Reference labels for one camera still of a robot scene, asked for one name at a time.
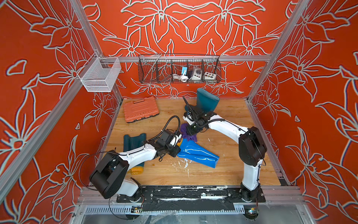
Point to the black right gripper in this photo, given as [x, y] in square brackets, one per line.
[192, 133]

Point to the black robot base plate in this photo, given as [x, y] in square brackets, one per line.
[152, 193]

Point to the black wire wall basket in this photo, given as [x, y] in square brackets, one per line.
[166, 68]

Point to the white grey round device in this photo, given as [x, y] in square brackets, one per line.
[196, 74]

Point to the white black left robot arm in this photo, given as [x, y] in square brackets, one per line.
[108, 177]

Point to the blue rubber boot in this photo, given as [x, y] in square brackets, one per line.
[192, 151]

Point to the orange plastic tool case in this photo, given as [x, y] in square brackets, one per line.
[140, 109]

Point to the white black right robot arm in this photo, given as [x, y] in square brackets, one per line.
[252, 148]

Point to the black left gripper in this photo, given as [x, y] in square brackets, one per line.
[176, 149]

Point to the purple cloth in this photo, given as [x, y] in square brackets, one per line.
[185, 133]

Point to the blue white small box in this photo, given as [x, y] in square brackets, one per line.
[184, 71]

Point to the white dotted box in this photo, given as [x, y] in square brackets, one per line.
[209, 77]

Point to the white wire mesh basket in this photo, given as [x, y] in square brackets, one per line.
[100, 74]

